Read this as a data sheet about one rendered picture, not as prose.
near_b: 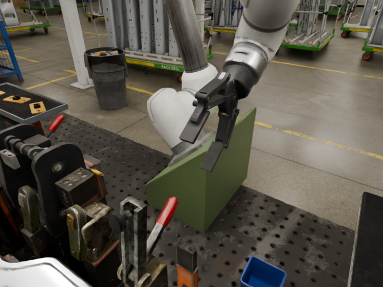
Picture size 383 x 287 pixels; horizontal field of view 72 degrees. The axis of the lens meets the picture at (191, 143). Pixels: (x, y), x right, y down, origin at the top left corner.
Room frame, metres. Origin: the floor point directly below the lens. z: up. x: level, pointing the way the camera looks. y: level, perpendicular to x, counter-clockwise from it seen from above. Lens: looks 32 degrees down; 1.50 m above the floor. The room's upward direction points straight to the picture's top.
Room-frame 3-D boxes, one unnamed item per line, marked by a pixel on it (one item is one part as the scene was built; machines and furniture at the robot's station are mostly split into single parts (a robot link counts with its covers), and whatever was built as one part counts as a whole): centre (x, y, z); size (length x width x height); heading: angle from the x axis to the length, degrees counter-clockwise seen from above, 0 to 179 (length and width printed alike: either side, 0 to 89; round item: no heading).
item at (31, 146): (0.52, 0.37, 0.94); 0.18 x 0.13 x 0.49; 57
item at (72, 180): (0.46, 0.26, 0.91); 0.07 x 0.05 x 0.42; 147
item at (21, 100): (0.81, 0.57, 1.17); 0.08 x 0.04 x 0.01; 71
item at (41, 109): (0.74, 0.47, 1.17); 0.08 x 0.04 x 0.01; 33
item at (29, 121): (0.81, 0.58, 1.16); 0.37 x 0.14 x 0.02; 57
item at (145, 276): (0.25, 0.08, 1.06); 0.03 x 0.01 x 0.03; 147
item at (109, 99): (3.39, 1.08, 0.36); 0.54 x 0.50 x 0.73; 146
